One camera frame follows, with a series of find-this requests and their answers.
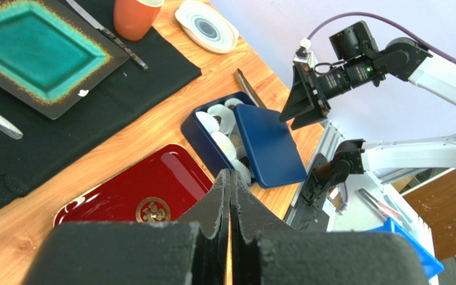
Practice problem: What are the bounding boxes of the metal serving tongs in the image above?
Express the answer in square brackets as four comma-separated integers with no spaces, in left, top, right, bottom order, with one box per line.
[234,68,267,109]

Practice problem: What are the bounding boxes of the dark blue box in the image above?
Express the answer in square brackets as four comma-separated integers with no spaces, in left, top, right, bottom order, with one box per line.
[180,91,256,177]

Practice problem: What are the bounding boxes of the white oval chocolate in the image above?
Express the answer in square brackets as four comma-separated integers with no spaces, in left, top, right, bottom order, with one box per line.
[229,134,243,148]

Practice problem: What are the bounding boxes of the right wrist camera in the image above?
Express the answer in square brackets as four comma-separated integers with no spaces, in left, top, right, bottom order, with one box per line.
[292,38,318,71]

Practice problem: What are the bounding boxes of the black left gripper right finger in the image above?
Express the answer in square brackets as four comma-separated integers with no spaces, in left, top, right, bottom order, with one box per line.
[230,170,430,285]

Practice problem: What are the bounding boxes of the red lacquer chocolate tray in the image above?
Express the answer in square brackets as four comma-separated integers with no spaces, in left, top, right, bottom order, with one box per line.
[53,144,213,227]

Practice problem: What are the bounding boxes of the brown wooden board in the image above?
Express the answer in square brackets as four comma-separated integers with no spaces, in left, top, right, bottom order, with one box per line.
[403,170,456,261]

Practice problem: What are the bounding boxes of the silver table knife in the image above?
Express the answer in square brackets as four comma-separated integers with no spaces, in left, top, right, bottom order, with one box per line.
[66,0,148,71]

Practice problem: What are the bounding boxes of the orange ceramic mug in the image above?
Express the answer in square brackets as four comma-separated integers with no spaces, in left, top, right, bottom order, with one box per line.
[113,0,164,42]

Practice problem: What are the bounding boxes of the dark round chocolate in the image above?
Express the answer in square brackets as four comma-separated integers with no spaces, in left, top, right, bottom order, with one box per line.
[239,156,251,168]
[214,116,222,125]

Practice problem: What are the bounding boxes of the teal square plate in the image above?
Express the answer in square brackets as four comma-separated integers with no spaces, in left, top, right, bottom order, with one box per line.
[0,1,128,119]

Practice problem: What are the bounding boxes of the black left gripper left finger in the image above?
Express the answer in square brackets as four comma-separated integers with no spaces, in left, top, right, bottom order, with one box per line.
[23,169,231,284]

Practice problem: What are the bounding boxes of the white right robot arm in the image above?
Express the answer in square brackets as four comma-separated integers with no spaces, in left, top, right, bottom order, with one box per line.
[280,21,456,203]

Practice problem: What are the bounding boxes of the blue plastic bin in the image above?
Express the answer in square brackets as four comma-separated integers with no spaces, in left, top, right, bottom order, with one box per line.
[364,217,445,284]

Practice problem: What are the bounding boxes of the white paper cup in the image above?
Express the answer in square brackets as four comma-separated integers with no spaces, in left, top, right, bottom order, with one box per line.
[230,159,252,184]
[224,97,244,110]
[195,111,220,134]
[207,104,236,134]
[211,131,237,160]

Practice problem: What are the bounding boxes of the white round lid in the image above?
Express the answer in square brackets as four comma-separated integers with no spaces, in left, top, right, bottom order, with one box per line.
[175,1,239,54]

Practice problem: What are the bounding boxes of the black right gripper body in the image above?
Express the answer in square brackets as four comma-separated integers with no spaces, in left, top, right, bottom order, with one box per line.
[305,70,331,116]

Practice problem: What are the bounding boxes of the dark blue box lid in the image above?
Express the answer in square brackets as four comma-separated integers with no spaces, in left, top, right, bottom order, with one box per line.
[233,104,307,189]

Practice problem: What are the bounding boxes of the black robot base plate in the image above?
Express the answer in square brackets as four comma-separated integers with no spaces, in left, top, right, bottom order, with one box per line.
[284,153,341,233]

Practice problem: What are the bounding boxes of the black cloth placemat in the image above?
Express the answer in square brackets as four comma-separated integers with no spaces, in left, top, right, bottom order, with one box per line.
[0,0,202,216]

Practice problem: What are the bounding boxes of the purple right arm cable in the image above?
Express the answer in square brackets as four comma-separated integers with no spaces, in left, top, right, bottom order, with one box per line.
[306,11,456,76]

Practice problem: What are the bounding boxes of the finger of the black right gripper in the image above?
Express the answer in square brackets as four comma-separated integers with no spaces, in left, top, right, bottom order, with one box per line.
[279,65,315,122]
[291,112,327,130]

